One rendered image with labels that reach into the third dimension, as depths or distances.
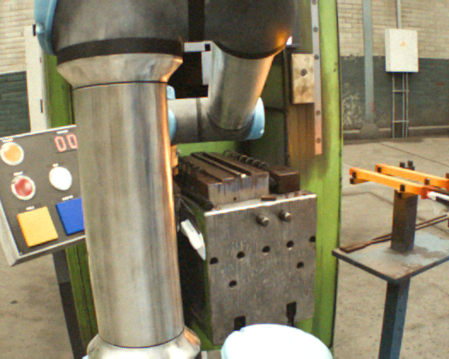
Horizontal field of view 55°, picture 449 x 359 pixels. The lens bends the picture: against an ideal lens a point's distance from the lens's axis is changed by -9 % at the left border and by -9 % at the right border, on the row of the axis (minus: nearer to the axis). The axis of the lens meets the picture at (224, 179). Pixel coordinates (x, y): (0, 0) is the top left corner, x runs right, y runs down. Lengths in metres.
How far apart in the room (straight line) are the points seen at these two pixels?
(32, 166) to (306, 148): 0.97
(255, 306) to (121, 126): 1.19
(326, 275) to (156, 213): 1.55
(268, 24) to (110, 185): 0.20
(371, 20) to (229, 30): 8.01
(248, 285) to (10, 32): 6.46
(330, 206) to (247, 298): 0.53
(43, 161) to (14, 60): 6.35
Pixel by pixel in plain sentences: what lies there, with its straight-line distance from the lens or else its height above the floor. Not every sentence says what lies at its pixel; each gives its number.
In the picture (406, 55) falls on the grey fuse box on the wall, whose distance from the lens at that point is 8.57.
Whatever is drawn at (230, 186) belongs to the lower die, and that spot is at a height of 0.96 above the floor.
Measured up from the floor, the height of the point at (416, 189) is 0.97.
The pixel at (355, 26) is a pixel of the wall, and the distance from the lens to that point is 8.25.
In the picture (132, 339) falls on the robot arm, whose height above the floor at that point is 1.09.
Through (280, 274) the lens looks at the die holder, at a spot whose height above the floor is 0.67.
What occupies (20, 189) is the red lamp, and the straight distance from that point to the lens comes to 1.08.
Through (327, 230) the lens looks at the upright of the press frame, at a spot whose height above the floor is 0.69.
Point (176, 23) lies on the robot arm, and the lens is 0.41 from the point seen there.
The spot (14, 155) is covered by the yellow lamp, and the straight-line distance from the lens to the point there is 1.11.
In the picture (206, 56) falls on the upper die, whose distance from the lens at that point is 1.35.
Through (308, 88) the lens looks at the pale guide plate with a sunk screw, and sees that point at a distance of 1.65.
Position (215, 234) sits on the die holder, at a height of 0.85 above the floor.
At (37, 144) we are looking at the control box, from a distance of 1.14.
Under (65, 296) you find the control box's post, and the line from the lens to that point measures 1.29.
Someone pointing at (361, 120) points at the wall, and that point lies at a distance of 8.32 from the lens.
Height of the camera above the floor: 1.32
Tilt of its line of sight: 14 degrees down
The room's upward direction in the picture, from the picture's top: 2 degrees counter-clockwise
